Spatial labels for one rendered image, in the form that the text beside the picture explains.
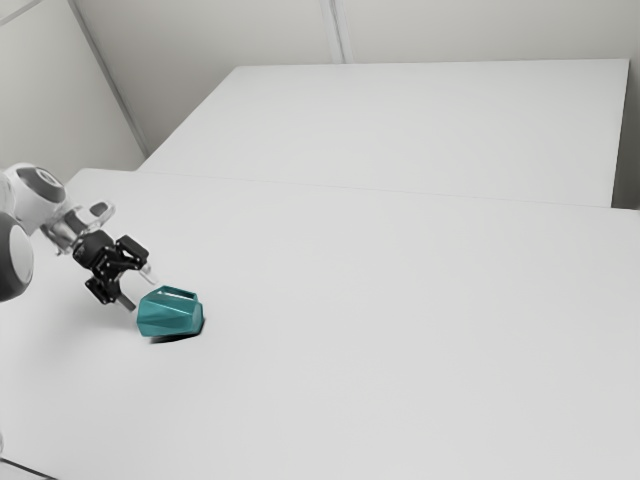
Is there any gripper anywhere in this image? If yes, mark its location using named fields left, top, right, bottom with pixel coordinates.
left=71, top=229, right=161, bottom=312

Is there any teal faceted mug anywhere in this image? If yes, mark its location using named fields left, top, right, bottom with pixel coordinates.
left=135, top=284, right=206, bottom=339

